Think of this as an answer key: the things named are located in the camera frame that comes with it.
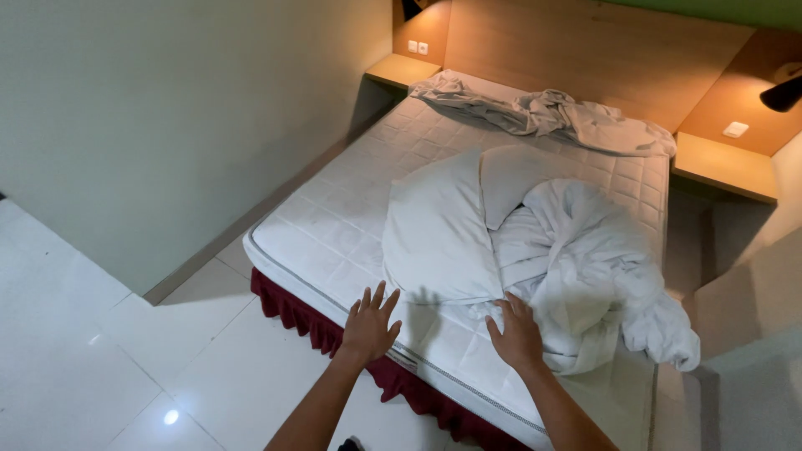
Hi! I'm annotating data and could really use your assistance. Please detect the person's right hand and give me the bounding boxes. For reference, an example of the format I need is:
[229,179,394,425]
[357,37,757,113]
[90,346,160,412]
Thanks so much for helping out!
[485,292,545,373]

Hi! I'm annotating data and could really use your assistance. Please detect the person's left hand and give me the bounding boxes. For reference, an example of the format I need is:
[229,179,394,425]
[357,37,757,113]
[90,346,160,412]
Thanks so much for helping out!
[340,280,403,365]

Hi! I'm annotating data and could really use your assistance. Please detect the dark red bed skirt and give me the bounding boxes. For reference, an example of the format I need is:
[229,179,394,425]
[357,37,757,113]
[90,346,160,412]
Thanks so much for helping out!
[251,268,533,451]

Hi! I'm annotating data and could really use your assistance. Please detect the crumpled white duvet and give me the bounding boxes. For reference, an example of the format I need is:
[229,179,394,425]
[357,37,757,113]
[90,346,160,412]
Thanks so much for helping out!
[467,178,701,377]

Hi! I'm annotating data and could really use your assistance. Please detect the large white pillow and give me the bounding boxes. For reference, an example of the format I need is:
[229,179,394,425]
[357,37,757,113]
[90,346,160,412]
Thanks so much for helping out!
[381,148,506,307]

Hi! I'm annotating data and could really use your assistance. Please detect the white quilted mattress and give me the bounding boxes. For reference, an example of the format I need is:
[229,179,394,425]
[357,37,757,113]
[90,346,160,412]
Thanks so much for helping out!
[243,70,670,451]

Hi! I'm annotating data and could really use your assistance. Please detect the small white pillow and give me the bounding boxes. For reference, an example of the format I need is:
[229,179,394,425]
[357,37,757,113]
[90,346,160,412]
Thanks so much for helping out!
[479,145,574,231]

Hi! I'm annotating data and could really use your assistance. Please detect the crumpled white bed sheet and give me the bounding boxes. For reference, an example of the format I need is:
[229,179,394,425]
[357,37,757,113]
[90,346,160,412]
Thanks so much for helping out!
[410,69,678,159]

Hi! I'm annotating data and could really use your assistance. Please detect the wooden bedside shelf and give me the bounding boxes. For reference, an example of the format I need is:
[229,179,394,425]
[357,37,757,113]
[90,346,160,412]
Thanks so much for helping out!
[672,132,778,205]
[365,53,442,90]

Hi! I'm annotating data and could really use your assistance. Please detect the wooden headboard panel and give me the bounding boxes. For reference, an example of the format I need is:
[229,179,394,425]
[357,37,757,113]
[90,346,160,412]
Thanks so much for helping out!
[392,0,802,157]

